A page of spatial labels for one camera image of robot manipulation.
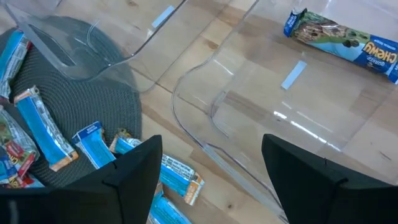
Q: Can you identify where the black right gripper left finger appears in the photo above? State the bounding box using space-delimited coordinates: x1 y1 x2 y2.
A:
0 134 164 224

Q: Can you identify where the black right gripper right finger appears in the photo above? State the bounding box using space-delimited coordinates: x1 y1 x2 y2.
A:
261 133 398 224

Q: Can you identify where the clear plastic bin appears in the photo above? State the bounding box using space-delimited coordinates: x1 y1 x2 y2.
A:
0 0 190 94
170 0 398 224

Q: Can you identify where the round grey woven placemat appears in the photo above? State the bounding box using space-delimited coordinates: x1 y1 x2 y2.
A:
0 15 143 189

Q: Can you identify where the white label strip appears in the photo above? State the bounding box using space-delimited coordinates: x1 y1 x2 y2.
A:
151 5 176 29
280 60 308 91

